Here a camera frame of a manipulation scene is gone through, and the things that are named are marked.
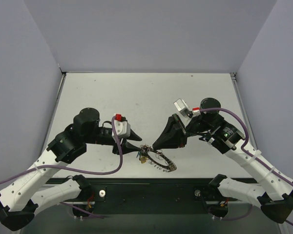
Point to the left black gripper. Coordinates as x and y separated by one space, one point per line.
116 144

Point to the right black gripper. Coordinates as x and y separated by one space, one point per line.
181 131

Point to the metal disc keyring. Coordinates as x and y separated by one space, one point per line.
157 159

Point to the yellow key tag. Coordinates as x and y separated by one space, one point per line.
143 159

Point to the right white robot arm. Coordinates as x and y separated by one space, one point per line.
226 132

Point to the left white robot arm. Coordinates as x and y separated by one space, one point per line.
22 200

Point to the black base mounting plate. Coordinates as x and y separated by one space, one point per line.
153 196

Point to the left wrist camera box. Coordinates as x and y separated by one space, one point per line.
120 127

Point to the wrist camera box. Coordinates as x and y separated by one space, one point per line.
185 110
120 127

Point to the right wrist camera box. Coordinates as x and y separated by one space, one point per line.
185 110

